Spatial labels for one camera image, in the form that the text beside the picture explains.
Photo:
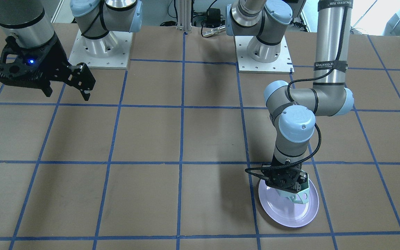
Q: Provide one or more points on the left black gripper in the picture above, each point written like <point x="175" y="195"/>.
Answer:
<point x="302" y="179"/>

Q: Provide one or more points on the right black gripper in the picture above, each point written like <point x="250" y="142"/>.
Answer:
<point x="55" y="63"/>

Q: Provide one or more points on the mint green faceted cup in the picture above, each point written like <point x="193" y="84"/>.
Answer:
<point x="301" y="197"/>

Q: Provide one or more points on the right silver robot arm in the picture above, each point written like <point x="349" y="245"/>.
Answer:
<point x="26" y="19"/>

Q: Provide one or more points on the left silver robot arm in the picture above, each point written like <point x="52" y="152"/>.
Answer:
<point x="293" y="112"/>

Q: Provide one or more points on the lavender plate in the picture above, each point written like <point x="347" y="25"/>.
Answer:
<point x="285" y="212"/>

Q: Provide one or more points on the black power adapter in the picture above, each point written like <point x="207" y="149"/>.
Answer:
<point x="213" y="15"/>

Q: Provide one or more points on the silver cylindrical connector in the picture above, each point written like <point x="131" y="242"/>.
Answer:
<point x="213" y="31"/>

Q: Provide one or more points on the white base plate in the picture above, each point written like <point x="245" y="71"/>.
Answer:
<point x="78" y="52"/>
<point x="243" y="59"/>

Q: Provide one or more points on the aluminium frame post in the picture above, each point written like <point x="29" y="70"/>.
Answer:
<point x="184" y="13"/>

